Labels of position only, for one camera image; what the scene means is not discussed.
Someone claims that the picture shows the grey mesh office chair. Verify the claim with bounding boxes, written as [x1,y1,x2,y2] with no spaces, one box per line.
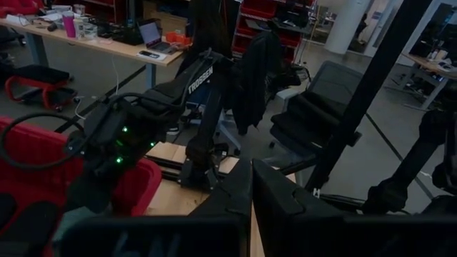
[269,59,364,168]

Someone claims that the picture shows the long wooden desk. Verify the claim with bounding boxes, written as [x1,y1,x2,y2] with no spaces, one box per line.
[0,16,185,90]

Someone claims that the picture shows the white round pillar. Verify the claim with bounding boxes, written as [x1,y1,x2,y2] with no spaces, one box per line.
[323,0,372,55]

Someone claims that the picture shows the black diagonal frame brace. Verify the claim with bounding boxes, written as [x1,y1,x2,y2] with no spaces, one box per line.
[362,109,457,215]

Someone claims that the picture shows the black smartphone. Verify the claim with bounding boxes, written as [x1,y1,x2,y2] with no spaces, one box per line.
[137,49,161,61]

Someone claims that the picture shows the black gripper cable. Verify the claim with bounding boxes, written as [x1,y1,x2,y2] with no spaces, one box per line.
[0,113,94,171]

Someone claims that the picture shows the pink drink bottle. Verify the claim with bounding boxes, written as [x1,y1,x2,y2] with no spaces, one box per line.
[61,10,77,39]

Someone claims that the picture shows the black hanging jacket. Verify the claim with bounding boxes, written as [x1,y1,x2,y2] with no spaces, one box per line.
[231,31,286,136]

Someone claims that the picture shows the small wooden desk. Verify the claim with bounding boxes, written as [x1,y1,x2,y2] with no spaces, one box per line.
[401,49,457,110]

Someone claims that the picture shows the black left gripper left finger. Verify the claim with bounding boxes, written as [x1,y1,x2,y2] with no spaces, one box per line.
[189,158,253,257]

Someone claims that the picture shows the shelf with red storage bins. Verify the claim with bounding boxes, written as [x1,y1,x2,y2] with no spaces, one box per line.
[231,0,315,64]

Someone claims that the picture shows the red and black creeper seat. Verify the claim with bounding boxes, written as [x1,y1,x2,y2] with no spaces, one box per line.
[3,64,78,111]

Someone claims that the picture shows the large red plastic bin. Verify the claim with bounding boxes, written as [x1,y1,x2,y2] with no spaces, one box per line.
[0,116,164,257]

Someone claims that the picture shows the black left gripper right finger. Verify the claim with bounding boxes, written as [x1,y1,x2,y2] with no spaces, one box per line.
[252,158,346,257]

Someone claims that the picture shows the small orange parts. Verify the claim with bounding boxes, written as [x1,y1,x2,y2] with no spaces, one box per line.
[164,31,192,46]

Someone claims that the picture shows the black frame post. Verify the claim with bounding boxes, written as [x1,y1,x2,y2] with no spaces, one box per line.
[305,0,435,192]

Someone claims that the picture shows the open laptop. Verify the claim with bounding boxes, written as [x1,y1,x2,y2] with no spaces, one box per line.
[137,19,178,54]

